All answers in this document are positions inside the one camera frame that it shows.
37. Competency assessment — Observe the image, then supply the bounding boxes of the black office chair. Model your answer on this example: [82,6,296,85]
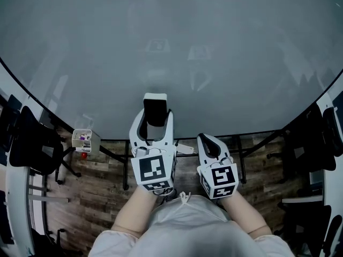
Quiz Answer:
[277,199,343,257]
[0,108,20,153]
[267,103,343,185]
[9,105,81,185]
[29,226,68,257]

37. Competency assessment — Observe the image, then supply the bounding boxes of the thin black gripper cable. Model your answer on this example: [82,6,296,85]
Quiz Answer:
[152,187,177,198]

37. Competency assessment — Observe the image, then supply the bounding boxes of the dark desk divider panel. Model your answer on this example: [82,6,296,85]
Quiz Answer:
[7,94,23,111]

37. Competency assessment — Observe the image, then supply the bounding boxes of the black and white whiteboard eraser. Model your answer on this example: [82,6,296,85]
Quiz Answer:
[143,93,169,129]

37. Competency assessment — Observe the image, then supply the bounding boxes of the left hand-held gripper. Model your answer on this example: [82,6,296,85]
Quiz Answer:
[129,108,178,193]

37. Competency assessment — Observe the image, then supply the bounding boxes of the person's white shirt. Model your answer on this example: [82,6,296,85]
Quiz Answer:
[88,191,295,257]

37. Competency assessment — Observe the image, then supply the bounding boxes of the person's left forearm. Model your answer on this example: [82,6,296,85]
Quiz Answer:
[111,187,158,239]

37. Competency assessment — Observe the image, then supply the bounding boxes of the person's right forearm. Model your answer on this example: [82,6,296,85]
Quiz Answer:
[218,191,273,237]

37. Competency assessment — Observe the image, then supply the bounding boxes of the white marker holder box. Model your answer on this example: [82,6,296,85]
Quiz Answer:
[71,128,101,154]

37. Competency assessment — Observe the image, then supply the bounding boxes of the large whiteboard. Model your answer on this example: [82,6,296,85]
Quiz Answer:
[0,0,343,142]

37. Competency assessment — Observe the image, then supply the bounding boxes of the white office desk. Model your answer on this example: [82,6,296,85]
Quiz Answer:
[281,89,343,257]
[0,60,71,257]

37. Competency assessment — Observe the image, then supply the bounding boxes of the white power strip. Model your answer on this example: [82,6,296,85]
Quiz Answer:
[176,142,196,155]

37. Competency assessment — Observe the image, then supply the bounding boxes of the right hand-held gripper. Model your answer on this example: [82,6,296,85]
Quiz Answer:
[197,133,240,200]

